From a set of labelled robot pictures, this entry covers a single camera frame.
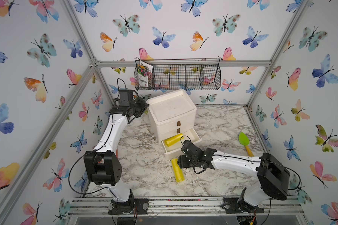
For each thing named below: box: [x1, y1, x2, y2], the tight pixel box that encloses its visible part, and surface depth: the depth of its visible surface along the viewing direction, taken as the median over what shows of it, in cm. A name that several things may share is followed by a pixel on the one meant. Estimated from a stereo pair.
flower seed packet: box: [136, 60, 154, 87], surface depth 91 cm
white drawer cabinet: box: [146, 89, 203, 160], surface depth 89 cm
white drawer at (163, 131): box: [156, 125, 195, 138], surface depth 88 cm
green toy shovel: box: [238, 131, 255, 157], surface depth 102 cm
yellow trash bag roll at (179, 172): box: [171, 157, 185, 183], surface depth 84 cm
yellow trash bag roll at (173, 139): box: [164, 133, 184, 148], surface depth 96 cm
